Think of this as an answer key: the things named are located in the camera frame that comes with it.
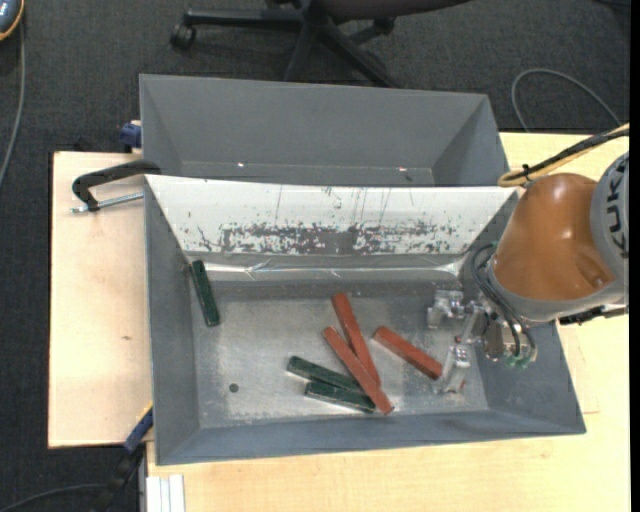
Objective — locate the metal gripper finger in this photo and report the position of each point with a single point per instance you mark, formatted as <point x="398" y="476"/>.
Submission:
<point x="456" y="369"/>
<point x="447" y="304"/>

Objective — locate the pale wood flat board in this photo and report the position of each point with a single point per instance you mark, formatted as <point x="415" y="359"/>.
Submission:
<point x="97" y="300"/>

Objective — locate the dark green flat block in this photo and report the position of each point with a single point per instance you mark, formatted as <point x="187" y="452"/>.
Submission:
<point x="320" y="371"/>
<point x="205" y="295"/>
<point x="340" y="396"/>

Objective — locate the grey metal bin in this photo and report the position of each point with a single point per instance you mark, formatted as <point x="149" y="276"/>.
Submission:
<point x="280" y="350"/>

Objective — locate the red-brown flat block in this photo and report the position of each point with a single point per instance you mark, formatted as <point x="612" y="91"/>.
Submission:
<point x="357" y="370"/>
<point x="353" y="330"/>
<point x="407" y="352"/>

